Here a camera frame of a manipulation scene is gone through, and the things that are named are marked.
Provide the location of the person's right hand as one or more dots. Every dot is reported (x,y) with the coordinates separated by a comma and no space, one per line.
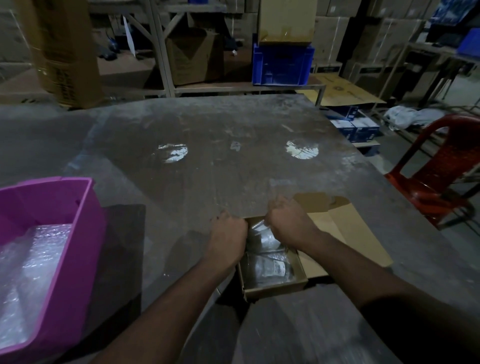
(292,225)

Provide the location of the person's left hand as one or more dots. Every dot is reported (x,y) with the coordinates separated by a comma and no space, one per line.
(227,243)

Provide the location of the bubble items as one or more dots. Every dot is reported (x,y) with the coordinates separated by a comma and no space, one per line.
(273,269)

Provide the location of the small brown cardboard box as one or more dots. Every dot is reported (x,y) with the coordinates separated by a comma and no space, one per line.
(356,236)

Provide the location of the pile of bubble wrap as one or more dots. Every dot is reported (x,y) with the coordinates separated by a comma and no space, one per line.
(30,281)

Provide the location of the person's left forearm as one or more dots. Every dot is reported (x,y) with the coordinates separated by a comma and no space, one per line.
(168,318)

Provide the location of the person's right forearm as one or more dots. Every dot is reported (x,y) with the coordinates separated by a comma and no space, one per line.
(345,270)

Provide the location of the blue and white product box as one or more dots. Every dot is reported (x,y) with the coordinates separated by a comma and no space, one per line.
(365,131)
(343,131)

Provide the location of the dark blue product box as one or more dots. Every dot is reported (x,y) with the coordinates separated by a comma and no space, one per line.
(345,112)

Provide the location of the flattened printed cardboard sheet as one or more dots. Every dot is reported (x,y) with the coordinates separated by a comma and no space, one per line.
(341,92)

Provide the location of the flat cardboard sheet with tape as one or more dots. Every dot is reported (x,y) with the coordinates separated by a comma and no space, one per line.
(287,20)

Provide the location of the tall narrow cardboard carton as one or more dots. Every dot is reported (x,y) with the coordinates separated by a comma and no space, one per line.
(63,56)

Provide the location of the pink plastic bin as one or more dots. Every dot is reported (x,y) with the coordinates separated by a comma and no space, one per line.
(82,243)

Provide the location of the red plastic chair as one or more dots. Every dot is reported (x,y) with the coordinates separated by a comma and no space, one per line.
(442,180)

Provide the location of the white plastic bag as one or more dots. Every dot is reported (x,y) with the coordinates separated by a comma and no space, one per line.
(408,117)

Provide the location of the blue plastic crate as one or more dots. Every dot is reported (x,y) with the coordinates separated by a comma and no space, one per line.
(283,65)

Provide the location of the open brown carton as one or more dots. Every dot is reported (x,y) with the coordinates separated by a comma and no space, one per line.
(193,58)

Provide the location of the grey metal storage rack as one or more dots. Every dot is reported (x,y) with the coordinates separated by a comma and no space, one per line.
(161,48)

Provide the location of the small dark object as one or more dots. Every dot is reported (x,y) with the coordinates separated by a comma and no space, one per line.
(110,52)

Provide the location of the white paper sheet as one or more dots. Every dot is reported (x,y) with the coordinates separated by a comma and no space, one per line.
(129,37)

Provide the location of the blue plastic tray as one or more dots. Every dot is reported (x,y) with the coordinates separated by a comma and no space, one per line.
(470,44)

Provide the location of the blue patterned bag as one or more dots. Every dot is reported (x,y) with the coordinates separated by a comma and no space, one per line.
(452,11)

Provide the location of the metal frame table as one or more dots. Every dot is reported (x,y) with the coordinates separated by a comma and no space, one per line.
(423,47)

